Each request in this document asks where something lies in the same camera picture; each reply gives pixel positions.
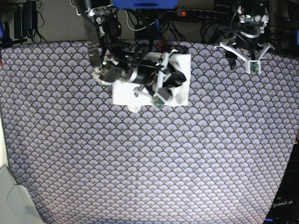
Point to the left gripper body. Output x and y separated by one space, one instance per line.
247 39

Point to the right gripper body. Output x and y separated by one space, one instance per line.
138 72

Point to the white printed T-shirt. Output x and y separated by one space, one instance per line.
123 92

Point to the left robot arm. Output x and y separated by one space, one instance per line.
248 23

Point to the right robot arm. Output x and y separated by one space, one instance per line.
109 60

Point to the red black table clamp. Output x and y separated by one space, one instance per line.
162 46

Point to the black power strip red light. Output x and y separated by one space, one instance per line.
194 13

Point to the blue box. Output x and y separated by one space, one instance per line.
145 4

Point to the grey patterned table mat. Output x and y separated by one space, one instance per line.
219 159

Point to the black device with logo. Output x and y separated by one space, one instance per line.
285 207

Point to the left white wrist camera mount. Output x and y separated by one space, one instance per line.
252 66

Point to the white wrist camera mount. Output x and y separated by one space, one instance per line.
154 87
252 66

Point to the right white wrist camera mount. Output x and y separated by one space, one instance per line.
154 87

